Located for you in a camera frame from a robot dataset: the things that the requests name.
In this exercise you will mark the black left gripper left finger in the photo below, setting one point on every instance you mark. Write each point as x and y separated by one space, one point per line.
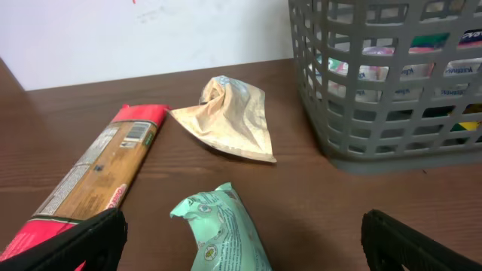
55 244

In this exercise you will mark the beige crumpled pouch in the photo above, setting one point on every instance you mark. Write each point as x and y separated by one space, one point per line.
230 117

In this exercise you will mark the teal crumpled snack packet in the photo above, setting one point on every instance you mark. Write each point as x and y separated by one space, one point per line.
226 237

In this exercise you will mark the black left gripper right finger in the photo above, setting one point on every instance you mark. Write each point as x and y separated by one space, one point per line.
389 244

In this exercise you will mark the red orange spaghetti packet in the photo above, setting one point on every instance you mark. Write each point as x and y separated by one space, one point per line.
98 181

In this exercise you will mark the grey plastic basket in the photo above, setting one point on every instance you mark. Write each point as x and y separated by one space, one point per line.
390 85

